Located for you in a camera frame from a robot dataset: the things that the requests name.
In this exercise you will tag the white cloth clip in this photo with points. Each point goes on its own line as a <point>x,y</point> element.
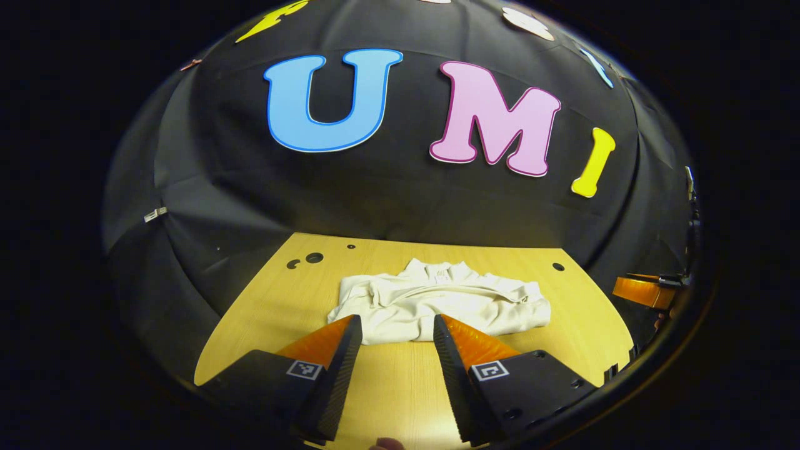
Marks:
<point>155,214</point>

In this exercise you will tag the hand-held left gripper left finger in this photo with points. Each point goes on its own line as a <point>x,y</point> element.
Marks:
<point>337,381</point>

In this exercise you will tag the white sweatshirt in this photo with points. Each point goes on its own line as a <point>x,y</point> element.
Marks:
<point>437,306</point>

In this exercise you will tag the black backdrop cloth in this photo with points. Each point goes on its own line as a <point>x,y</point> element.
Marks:
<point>387,194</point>

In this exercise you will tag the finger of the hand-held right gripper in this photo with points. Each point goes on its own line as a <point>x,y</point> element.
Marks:
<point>644,292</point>
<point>644,275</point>

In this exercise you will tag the red cloth clip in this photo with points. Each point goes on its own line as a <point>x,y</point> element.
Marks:
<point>190,64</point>

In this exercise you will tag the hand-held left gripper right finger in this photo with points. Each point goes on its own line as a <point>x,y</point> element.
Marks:
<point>459,381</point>

